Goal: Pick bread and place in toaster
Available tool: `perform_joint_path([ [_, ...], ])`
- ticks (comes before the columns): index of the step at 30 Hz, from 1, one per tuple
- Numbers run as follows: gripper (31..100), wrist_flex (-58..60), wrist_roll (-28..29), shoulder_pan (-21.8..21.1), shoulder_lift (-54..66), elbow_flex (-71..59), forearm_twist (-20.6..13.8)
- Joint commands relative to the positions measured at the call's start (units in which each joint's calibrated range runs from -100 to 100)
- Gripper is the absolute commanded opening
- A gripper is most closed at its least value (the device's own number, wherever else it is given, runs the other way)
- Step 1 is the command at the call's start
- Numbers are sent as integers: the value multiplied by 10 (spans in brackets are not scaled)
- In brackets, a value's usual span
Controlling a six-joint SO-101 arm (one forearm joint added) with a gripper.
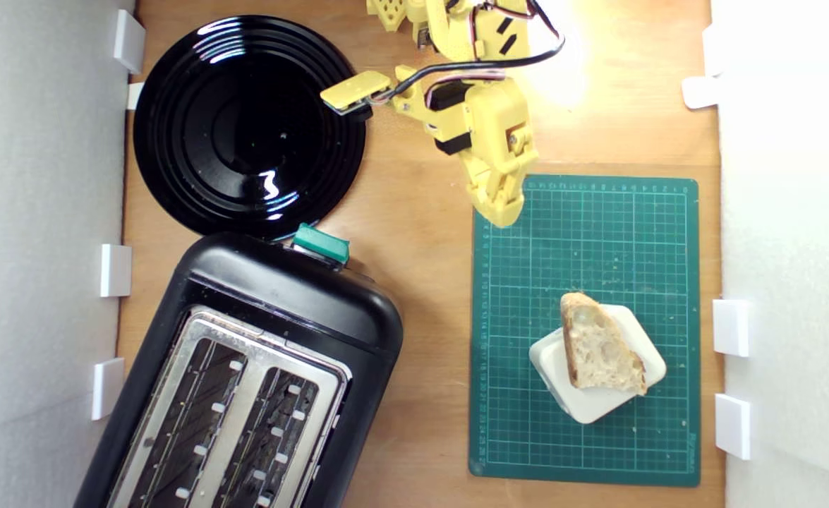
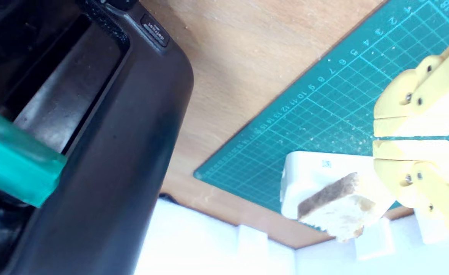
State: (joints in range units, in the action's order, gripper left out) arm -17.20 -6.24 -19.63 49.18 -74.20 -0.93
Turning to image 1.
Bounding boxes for white wall clip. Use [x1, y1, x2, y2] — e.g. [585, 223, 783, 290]
[112, 9, 146, 74]
[91, 357, 126, 421]
[712, 299, 751, 358]
[99, 244, 133, 298]
[714, 394, 752, 461]
[682, 75, 722, 110]
[702, 23, 725, 77]

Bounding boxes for white square block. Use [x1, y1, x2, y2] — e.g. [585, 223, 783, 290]
[528, 304, 667, 425]

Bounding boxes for green cutting mat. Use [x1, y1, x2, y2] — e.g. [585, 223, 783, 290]
[468, 172, 702, 488]

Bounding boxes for black round plate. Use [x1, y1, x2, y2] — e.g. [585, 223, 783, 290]
[133, 14, 367, 241]

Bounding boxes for brown bread slice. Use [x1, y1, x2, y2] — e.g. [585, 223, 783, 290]
[559, 291, 648, 397]

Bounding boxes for black two-slot toaster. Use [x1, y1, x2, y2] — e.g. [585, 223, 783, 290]
[74, 231, 405, 508]

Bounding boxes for yellow wrist camera housing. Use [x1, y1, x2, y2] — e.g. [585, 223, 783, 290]
[320, 70, 392, 116]

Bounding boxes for green toaster lever knob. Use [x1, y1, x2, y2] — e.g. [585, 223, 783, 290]
[292, 223, 351, 266]

